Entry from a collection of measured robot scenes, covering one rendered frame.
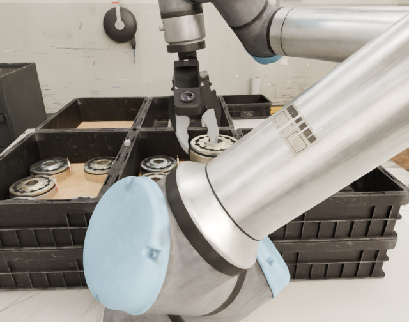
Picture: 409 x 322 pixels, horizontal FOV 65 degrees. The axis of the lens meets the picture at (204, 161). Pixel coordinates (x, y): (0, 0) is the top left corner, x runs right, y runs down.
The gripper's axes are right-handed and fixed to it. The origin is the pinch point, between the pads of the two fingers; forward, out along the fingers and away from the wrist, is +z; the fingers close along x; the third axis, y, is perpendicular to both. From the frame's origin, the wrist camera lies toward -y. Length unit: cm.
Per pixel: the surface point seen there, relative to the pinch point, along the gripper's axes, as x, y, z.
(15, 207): 35.0, -8.1, 3.7
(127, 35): 66, 324, -10
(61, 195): 36.1, 11.5, 12.7
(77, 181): 34.3, 18.8, 12.8
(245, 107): -37, 183, 47
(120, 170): 18.1, 4.7, 4.8
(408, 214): -59, 17, 37
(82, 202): 22.7, -8.2, 4.4
